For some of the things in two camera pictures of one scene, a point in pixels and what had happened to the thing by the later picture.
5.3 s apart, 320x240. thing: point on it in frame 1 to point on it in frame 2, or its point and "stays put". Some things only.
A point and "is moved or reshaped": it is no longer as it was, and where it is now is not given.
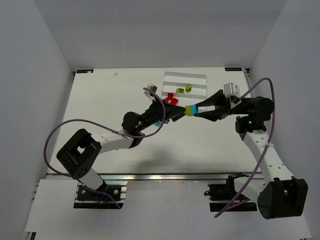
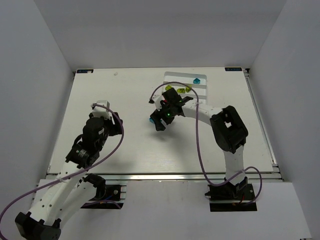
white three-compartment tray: (189, 89) stays put
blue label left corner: (83, 71) stays put
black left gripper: (160, 111) to (115, 122)
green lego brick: (180, 90) stays put
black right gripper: (223, 105) to (160, 116)
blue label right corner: (233, 68) stays put
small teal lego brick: (193, 109) is moved or reshaped
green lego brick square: (188, 88) stays put
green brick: (188, 111) is moved or reshaped
